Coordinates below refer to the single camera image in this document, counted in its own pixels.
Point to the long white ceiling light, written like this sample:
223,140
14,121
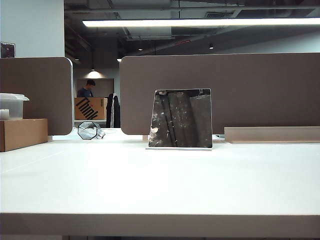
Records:
200,22

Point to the black ceiling spotlight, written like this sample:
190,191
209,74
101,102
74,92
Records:
211,46

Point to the person in dark blue shirt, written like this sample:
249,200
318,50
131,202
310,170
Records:
84,92

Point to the cardboard box with Think print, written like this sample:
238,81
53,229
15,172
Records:
100,110

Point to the small white plastic block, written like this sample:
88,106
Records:
4,114

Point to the octagonal glass terrarium black frame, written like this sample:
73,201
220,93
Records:
87,130

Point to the plain brown cardboard box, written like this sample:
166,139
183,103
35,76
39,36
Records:
23,133

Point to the white pendant lamp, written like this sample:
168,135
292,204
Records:
93,74

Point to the square mirror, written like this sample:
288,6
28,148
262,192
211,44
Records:
182,120

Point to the black jacket on chair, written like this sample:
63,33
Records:
116,112

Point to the red ceiling sign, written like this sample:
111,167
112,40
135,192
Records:
182,42

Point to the tan desk tray ledge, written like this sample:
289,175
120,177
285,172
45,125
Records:
275,135

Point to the clear plastic storage container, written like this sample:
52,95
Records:
15,106

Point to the brown rounded desk partition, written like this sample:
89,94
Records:
42,92

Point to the crumpled clear plastic wrap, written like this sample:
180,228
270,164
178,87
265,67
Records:
101,135

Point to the brown wide desk partition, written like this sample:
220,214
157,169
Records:
262,90

